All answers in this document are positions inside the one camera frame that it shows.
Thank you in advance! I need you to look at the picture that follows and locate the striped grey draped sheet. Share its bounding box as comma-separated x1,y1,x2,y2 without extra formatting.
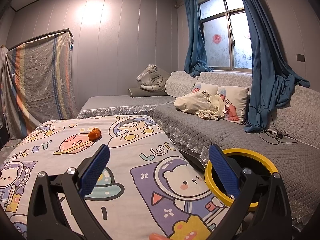
1,29,79,139

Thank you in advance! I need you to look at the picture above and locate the blue curtain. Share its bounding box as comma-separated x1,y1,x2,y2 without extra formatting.
184,0,211,77
242,0,310,133

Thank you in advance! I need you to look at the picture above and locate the baby print pillow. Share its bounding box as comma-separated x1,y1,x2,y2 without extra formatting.
191,82,218,95
217,86,249,124

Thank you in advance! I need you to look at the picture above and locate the dark wall switch plate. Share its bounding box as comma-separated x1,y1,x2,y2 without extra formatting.
296,54,305,62

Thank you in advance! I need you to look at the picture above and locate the grey bolster cushion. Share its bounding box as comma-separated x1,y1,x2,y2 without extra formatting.
128,87,167,98

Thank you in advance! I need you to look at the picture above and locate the right hand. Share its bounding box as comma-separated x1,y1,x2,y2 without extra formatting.
149,233,170,240

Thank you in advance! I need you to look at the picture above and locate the white tiger plush toy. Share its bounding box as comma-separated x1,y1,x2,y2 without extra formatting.
136,64,170,92

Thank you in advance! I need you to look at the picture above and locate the cream crumpled blanket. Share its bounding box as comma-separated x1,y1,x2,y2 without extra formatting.
174,90,225,120

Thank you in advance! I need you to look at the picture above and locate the yellow rimmed trash bin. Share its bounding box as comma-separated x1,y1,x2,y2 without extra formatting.
204,148,278,207

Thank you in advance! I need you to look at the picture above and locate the left blue curtain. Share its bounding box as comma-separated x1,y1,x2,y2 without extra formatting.
184,0,211,77

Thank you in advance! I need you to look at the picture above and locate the window with frosted glass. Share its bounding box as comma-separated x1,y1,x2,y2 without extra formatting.
199,0,253,72

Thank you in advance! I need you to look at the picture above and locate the small orange peel piece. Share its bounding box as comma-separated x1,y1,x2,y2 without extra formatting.
88,127,101,141

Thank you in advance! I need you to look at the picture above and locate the grey hanging cloth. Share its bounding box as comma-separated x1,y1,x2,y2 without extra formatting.
0,46,8,87

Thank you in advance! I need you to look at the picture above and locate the black power cable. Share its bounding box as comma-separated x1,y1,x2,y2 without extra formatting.
243,104,299,145

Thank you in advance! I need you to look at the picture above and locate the right blue curtain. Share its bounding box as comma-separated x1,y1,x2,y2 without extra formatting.
242,0,310,133

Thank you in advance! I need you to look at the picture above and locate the cartoon space print sheet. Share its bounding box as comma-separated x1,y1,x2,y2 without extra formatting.
1,115,228,239

